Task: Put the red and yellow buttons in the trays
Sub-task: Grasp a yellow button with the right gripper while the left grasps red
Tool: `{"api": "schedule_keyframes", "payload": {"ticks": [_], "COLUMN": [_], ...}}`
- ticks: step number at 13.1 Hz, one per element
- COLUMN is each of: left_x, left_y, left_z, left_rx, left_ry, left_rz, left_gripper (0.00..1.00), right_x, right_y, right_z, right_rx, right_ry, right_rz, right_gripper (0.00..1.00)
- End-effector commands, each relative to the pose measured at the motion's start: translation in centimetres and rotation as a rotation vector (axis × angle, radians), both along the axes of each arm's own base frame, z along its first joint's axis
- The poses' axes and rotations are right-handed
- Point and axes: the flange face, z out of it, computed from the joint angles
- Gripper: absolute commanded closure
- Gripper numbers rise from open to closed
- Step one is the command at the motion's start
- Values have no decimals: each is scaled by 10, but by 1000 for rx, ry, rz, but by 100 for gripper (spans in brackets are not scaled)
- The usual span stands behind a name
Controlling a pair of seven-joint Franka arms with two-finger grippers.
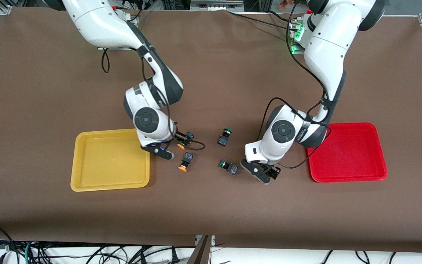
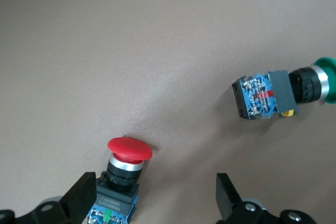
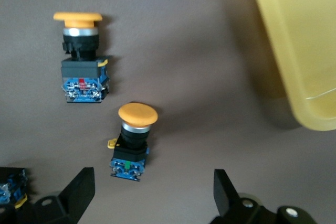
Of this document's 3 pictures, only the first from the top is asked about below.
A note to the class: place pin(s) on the grey device behind table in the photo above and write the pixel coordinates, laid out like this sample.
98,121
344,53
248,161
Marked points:
214,5

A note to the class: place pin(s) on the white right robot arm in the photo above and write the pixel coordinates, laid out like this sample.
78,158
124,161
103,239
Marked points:
97,22

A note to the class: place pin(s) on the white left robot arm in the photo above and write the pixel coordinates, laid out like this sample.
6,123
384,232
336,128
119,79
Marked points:
324,47

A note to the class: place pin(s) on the yellow push button switch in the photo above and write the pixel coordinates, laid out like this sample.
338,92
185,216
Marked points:
180,146
187,158

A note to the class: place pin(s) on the green push button switch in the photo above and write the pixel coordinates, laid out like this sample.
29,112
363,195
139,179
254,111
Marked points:
232,169
223,140

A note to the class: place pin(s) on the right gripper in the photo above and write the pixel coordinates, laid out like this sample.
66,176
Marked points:
181,138

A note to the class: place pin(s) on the red plastic tray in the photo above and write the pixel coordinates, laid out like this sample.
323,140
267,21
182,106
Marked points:
353,154

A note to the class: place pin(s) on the orange patterned object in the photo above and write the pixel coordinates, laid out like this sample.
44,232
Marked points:
291,2

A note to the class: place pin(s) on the brown table cover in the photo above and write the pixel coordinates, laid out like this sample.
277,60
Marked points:
210,205

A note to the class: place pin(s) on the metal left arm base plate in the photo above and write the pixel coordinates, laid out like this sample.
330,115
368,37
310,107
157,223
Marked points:
296,51

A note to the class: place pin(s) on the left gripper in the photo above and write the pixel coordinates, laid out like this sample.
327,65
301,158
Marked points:
271,169

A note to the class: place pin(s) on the yellow plastic tray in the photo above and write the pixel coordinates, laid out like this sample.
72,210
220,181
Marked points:
110,161

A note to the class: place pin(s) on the brown table support beam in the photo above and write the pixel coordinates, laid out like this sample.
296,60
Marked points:
201,253

